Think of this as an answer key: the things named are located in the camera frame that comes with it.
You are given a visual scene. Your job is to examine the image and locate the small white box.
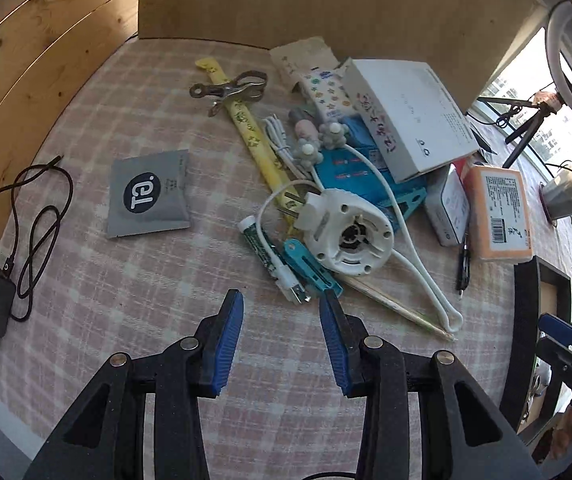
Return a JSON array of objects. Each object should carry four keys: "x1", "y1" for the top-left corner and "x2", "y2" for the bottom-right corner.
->
[{"x1": 425, "y1": 164, "x2": 472, "y2": 247}]

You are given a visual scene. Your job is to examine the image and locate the green white lip balm tube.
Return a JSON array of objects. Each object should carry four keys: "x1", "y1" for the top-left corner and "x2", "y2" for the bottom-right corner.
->
[{"x1": 238, "y1": 215, "x2": 287, "y2": 281}]

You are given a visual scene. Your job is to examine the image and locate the white round device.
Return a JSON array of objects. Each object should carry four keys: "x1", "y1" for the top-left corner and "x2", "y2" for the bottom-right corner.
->
[{"x1": 306, "y1": 187, "x2": 397, "y2": 277}]

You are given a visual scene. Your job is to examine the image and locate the checked tablecloth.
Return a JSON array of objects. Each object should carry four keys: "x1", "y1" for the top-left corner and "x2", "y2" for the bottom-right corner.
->
[{"x1": 0, "y1": 37, "x2": 572, "y2": 480}]

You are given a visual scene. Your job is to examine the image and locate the wooden chopstick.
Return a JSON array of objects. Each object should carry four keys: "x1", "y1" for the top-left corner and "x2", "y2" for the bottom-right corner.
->
[{"x1": 343, "y1": 275, "x2": 454, "y2": 343}]

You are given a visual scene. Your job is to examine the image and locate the black tray with brown bottom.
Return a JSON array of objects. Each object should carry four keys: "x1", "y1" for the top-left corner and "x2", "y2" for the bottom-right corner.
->
[{"x1": 498, "y1": 256, "x2": 572, "y2": 436}]

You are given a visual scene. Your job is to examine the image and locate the small pink grey bottle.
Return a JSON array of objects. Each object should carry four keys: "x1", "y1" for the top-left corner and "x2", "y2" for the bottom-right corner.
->
[{"x1": 288, "y1": 107, "x2": 318, "y2": 137}]

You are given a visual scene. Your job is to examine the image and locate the large white box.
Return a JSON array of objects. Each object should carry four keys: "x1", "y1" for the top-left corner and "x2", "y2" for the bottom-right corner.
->
[{"x1": 342, "y1": 58, "x2": 481, "y2": 184}]

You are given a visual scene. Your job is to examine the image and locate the floral printed pack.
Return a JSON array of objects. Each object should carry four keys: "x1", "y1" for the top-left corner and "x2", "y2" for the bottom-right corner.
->
[{"x1": 298, "y1": 65, "x2": 354, "y2": 123}]

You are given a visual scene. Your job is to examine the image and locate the teal triangular plastic clothespin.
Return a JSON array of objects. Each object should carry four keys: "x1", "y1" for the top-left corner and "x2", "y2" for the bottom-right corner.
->
[{"x1": 376, "y1": 186, "x2": 428, "y2": 226}]

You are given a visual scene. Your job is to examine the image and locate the dark red plant saucer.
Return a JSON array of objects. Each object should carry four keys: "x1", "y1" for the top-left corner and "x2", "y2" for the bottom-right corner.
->
[{"x1": 539, "y1": 182, "x2": 559, "y2": 226}]

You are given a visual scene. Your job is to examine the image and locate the white round fan with cable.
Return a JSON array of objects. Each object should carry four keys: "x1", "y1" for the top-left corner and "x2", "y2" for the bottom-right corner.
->
[{"x1": 293, "y1": 120, "x2": 464, "y2": 333}]

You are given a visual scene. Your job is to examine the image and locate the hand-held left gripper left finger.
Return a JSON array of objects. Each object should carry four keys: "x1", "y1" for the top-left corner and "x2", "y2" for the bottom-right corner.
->
[{"x1": 22, "y1": 289, "x2": 245, "y2": 480}]

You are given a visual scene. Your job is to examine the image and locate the white usb cable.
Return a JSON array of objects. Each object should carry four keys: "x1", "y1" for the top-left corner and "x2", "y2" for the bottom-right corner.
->
[{"x1": 257, "y1": 180, "x2": 317, "y2": 307}]

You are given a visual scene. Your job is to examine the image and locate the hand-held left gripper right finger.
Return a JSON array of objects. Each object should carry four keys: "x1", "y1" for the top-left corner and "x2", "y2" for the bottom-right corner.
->
[{"x1": 318, "y1": 290, "x2": 549, "y2": 480}]

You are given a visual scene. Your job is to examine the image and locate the blue box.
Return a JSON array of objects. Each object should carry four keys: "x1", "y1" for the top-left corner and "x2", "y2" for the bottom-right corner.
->
[{"x1": 311, "y1": 115, "x2": 407, "y2": 206}]

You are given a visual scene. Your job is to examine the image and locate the black power adapter with cable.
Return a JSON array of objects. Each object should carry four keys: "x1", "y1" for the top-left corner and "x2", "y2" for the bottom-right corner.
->
[{"x1": 0, "y1": 156, "x2": 74, "y2": 322}]

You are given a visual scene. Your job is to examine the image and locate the teal slotted plastic clothespin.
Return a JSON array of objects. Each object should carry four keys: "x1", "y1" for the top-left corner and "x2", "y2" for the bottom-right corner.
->
[{"x1": 282, "y1": 239, "x2": 344, "y2": 297}]

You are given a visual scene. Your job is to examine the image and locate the person's right hand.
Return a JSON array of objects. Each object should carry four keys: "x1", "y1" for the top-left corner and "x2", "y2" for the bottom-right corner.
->
[{"x1": 551, "y1": 405, "x2": 572, "y2": 461}]

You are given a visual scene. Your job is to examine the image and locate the grey sachet with round logo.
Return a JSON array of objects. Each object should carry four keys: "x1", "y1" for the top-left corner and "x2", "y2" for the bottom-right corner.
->
[{"x1": 106, "y1": 149, "x2": 192, "y2": 239}]

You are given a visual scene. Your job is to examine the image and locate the orange tissue pack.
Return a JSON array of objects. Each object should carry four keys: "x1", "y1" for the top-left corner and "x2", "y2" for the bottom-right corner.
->
[{"x1": 462, "y1": 164, "x2": 536, "y2": 263}]

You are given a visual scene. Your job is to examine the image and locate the brown cardboard panel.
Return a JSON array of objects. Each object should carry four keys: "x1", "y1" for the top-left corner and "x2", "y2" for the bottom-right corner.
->
[{"x1": 137, "y1": 0, "x2": 554, "y2": 106}]

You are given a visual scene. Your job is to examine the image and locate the black pen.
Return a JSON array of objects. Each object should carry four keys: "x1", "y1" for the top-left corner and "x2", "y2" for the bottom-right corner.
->
[{"x1": 455, "y1": 210, "x2": 472, "y2": 302}]

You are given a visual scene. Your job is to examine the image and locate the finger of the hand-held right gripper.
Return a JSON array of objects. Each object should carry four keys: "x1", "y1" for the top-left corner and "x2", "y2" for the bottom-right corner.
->
[
  {"x1": 537, "y1": 313, "x2": 572, "y2": 358},
  {"x1": 536, "y1": 337, "x2": 572, "y2": 377}
]

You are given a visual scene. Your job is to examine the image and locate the metal clip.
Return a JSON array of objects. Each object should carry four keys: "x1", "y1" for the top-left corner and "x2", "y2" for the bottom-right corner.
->
[{"x1": 189, "y1": 69, "x2": 269, "y2": 117}]

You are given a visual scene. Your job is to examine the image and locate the white wall plug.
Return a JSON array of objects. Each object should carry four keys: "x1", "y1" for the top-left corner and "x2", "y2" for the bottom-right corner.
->
[{"x1": 283, "y1": 185, "x2": 327, "y2": 231}]

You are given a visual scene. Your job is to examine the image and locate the wooden plank panel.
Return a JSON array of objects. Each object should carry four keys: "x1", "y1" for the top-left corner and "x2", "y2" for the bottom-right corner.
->
[{"x1": 0, "y1": 0, "x2": 142, "y2": 233}]

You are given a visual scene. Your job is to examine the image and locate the brown paper pack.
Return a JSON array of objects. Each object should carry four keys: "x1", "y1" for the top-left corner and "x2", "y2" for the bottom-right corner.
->
[{"x1": 269, "y1": 36, "x2": 339, "y2": 93}]

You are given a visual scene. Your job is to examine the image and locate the coiled white cable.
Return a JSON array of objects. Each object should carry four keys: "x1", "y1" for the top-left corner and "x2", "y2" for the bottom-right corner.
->
[{"x1": 262, "y1": 115, "x2": 317, "y2": 181}]

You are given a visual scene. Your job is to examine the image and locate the yellow printed strip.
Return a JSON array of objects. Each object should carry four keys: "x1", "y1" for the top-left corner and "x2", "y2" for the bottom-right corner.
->
[{"x1": 195, "y1": 57, "x2": 307, "y2": 241}]

